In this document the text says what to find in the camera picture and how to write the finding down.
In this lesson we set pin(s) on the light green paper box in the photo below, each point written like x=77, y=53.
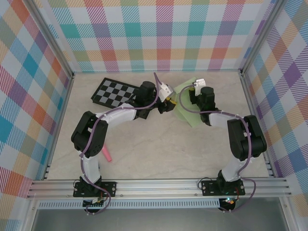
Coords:
x=186, y=114

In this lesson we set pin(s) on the black and grey chessboard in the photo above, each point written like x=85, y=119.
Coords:
x=113, y=92

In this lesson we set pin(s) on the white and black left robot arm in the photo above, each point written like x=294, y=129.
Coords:
x=98, y=144

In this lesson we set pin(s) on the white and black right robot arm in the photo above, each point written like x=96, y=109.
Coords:
x=234, y=144

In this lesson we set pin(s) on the pink marker pen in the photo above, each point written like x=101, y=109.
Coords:
x=107, y=155

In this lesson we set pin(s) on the small electronics board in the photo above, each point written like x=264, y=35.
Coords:
x=228, y=201
x=95, y=203

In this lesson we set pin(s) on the aluminium frame post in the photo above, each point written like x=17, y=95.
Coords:
x=55, y=41
x=261, y=36

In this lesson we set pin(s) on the aluminium frame cross rail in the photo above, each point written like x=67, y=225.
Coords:
x=156, y=187

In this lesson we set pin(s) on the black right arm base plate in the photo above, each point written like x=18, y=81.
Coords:
x=209, y=187

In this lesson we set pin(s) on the aluminium frame side rail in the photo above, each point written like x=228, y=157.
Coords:
x=269, y=166
x=48, y=170

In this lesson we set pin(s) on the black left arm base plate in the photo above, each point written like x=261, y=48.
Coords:
x=110, y=187

